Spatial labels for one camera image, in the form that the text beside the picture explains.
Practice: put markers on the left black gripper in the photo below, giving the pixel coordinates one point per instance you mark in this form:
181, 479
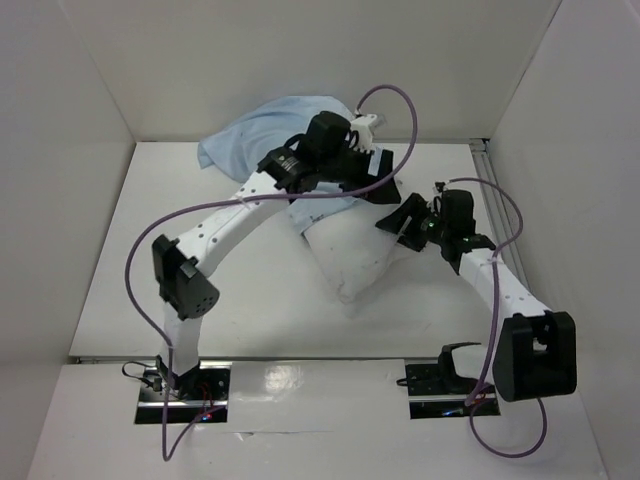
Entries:
364, 179

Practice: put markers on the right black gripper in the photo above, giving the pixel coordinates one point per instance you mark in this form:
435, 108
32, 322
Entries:
412, 230

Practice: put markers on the white pillow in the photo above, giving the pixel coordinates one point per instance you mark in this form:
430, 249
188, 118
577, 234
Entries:
352, 253

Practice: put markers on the light blue pillowcase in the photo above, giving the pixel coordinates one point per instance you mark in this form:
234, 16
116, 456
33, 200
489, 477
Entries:
237, 149

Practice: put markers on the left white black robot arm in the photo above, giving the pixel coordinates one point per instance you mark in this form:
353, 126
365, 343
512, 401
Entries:
334, 158

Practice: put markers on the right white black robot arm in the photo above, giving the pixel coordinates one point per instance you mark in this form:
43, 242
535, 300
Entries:
531, 352

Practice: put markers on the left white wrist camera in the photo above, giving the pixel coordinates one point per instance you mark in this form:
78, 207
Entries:
362, 131

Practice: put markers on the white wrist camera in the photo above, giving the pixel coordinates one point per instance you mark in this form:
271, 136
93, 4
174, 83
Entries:
439, 188
362, 131

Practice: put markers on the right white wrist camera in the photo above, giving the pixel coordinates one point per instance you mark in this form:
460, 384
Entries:
439, 188

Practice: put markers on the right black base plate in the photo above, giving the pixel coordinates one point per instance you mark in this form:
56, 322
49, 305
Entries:
433, 396

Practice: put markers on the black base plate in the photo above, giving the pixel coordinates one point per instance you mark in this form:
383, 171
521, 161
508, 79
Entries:
433, 396
206, 398

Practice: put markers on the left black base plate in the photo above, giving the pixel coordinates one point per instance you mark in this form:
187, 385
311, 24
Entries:
206, 398

